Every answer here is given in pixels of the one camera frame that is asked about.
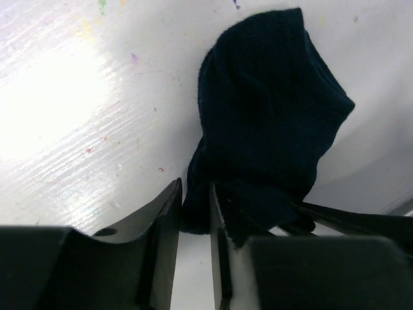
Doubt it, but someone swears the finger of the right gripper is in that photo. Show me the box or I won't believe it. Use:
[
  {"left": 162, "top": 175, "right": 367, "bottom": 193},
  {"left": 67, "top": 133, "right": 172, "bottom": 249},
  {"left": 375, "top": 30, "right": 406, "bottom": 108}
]
[{"left": 288, "top": 201, "right": 412, "bottom": 238}]

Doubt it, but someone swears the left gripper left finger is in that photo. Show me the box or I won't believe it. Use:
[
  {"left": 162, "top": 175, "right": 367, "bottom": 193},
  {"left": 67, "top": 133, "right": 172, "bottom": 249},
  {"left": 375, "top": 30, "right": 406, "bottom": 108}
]
[{"left": 1, "top": 179, "right": 182, "bottom": 309}]

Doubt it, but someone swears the dark navy sock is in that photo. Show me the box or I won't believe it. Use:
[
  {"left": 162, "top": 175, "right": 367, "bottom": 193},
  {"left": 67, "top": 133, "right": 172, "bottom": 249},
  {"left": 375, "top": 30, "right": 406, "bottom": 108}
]
[{"left": 181, "top": 8, "right": 355, "bottom": 234}]

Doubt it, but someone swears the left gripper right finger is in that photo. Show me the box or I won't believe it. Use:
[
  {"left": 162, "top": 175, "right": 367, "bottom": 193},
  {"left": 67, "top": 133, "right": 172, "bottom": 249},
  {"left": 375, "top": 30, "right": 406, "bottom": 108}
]
[{"left": 209, "top": 183, "right": 412, "bottom": 309}]

